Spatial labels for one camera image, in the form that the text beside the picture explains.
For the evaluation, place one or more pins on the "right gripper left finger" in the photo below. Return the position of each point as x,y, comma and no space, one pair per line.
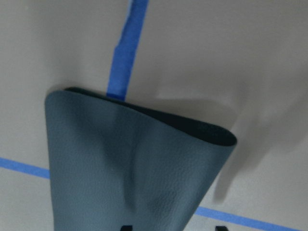
126,228

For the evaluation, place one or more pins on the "black mouse pad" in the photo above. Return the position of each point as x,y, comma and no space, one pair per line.
114,163

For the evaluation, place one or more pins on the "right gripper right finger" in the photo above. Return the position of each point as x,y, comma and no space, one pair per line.
220,228

